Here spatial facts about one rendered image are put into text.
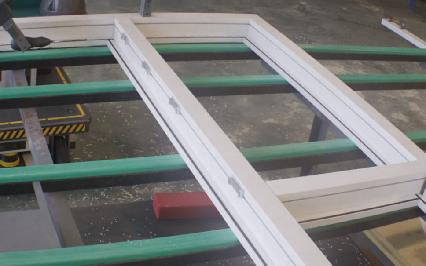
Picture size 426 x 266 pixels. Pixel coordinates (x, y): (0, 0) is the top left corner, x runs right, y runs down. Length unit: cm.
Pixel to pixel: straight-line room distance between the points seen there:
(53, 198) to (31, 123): 28
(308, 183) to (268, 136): 216
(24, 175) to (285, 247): 49
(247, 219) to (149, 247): 17
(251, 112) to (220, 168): 233
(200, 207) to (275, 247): 57
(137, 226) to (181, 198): 13
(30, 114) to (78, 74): 223
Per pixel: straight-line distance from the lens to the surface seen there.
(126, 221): 149
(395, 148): 134
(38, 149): 128
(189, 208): 150
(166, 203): 149
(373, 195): 118
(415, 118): 397
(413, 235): 160
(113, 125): 310
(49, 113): 249
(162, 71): 140
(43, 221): 104
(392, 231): 158
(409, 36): 249
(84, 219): 148
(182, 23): 179
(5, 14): 146
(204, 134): 117
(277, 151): 130
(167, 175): 121
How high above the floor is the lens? 149
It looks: 28 degrees down
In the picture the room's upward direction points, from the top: 9 degrees clockwise
